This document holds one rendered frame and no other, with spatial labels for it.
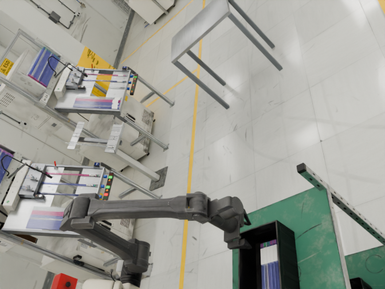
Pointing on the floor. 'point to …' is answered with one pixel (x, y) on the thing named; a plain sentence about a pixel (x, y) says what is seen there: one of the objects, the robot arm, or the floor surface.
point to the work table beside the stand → (212, 8)
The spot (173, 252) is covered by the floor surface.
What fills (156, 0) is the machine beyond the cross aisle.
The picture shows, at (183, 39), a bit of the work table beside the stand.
